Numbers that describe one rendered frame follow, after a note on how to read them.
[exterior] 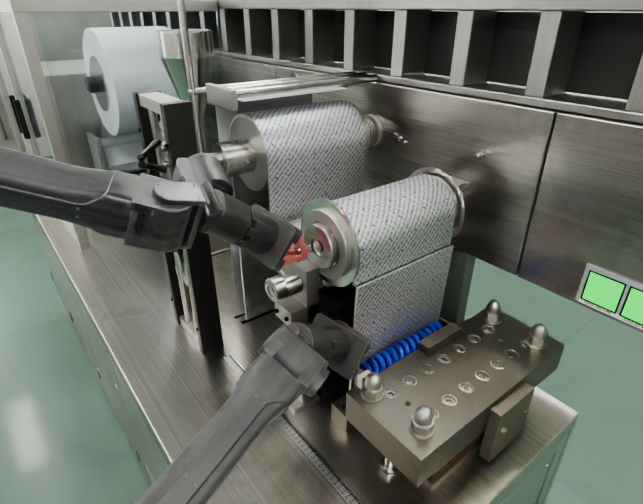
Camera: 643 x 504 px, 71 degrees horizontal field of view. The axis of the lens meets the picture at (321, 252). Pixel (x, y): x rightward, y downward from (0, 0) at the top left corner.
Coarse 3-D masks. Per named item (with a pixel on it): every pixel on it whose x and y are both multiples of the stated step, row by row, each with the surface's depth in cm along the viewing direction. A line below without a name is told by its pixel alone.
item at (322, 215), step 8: (320, 208) 71; (312, 216) 72; (320, 216) 70; (328, 216) 68; (304, 224) 74; (328, 224) 69; (336, 224) 67; (304, 232) 75; (336, 232) 68; (344, 232) 67; (344, 240) 67; (344, 248) 67; (344, 256) 68; (336, 264) 70; (344, 264) 68; (320, 272) 75; (328, 272) 73; (336, 272) 71; (344, 272) 70
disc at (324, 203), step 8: (312, 200) 72; (320, 200) 70; (328, 200) 69; (304, 208) 75; (312, 208) 73; (328, 208) 69; (336, 208) 67; (304, 216) 75; (336, 216) 68; (344, 216) 66; (344, 224) 67; (352, 232) 66; (352, 240) 67; (352, 248) 67; (352, 256) 68; (352, 264) 68; (352, 272) 69; (328, 280) 75; (336, 280) 73; (344, 280) 71; (352, 280) 70
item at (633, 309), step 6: (630, 294) 68; (636, 294) 68; (642, 294) 67; (630, 300) 69; (636, 300) 68; (642, 300) 67; (630, 306) 69; (636, 306) 68; (642, 306) 67; (624, 312) 70; (630, 312) 69; (636, 312) 68; (642, 312) 68; (630, 318) 69; (636, 318) 69; (642, 318) 68
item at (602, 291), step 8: (592, 272) 72; (592, 280) 72; (600, 280) 71; (608, 280) 70; (592, 288) 73; (600, 288) 72; (608, 288) 71; (616, 288) 70; (584, 296) 74; (592, 296) 73; (600, 296) 72; (608, 296) 71; (616, 296) 70; (600, 304) 72; (608, 304) 71; (616, 304) 70
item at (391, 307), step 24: (408, 264) 77; (432, 264) 81; (360, 288) 70; (384, 288) 74; (408, 288) 79; (432, 288) 84; (360, 312) 73; (384, 312) 77; (408, 312) 83; (432, 312) 88; (384, 336) 81; (408, 336) 86
